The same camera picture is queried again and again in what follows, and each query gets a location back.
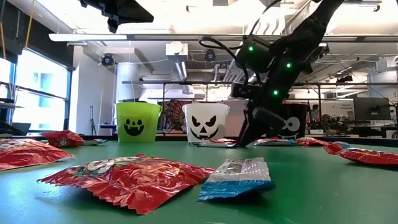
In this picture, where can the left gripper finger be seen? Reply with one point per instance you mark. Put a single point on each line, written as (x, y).
(130, 17)

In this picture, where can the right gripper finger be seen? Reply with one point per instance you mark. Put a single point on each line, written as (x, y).
(245, 124)
(264, 124)

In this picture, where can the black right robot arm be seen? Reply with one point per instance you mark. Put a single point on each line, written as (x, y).
(304, 31)

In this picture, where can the black halloween bucket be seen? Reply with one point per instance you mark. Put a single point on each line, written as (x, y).
(303, 124)

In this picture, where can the white halloween bucket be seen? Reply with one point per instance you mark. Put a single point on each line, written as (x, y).
(206, 109)

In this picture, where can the green halloween bucket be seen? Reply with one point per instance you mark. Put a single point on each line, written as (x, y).
(149, 118)

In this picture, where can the white blue Hershey's bar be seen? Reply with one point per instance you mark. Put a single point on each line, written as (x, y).
(236, 177)
(216, 144)
(93, 142)
(193, 143)
(343, 145)

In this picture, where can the white overhead light bar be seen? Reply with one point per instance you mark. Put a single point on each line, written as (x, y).
(87, 37)

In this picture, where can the black ceiling spotlight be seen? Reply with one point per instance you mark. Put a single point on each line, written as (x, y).
(107, 59)
(210, 55)

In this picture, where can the white ceiling box unit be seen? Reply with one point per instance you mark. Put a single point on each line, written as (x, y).
(176, 51)

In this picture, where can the person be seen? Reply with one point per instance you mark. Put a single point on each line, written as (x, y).
(325, 119)

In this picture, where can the white round column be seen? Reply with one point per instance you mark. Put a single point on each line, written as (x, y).
(127, 81)

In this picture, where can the spider web decoration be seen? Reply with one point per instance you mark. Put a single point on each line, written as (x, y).
(172, 116)

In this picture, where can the black computer monitor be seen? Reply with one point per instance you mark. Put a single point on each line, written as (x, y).
(371, 109)

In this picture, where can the large bright window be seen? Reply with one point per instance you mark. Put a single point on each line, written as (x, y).
(40, 93)

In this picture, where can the black metal rack frame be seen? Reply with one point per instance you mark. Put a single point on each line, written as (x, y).
(155, 82)

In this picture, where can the black ceiling camera cluster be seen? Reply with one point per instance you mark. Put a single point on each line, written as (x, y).
(323, 51)

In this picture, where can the grey overhead rail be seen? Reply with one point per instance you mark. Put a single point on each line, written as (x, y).
(357, 39)

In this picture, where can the white wall unit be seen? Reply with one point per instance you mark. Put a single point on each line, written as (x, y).
(387, 63)

